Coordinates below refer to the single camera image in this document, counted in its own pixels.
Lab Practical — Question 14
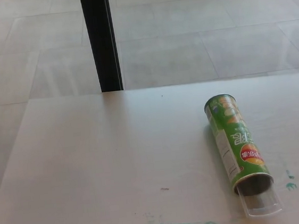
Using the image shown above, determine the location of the black vertical post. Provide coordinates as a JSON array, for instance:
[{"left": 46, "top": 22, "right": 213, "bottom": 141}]
[{"left": 79, "top": 0, "right": 124, "bottom": 94}]

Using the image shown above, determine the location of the green chips can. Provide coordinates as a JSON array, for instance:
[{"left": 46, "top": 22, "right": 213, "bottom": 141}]
[{"left": 202, "top": 89, "right": 276, "bottom": 200}]

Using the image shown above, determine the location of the clear plastic chips tray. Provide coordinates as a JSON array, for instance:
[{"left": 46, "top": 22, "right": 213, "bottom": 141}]
[{"left": 233, "top": 177, "right": 284, "bottom": 220}]

